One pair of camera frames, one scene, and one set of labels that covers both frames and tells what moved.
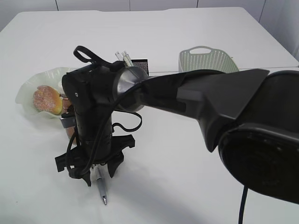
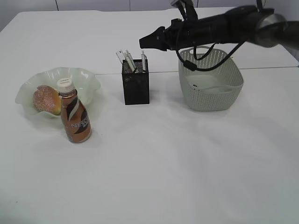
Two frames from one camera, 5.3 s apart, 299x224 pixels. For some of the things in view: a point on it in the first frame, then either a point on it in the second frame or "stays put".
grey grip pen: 100,172 -> 144,58
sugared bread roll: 48,99 stays put
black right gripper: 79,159 -> 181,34
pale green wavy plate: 52,78 stays put
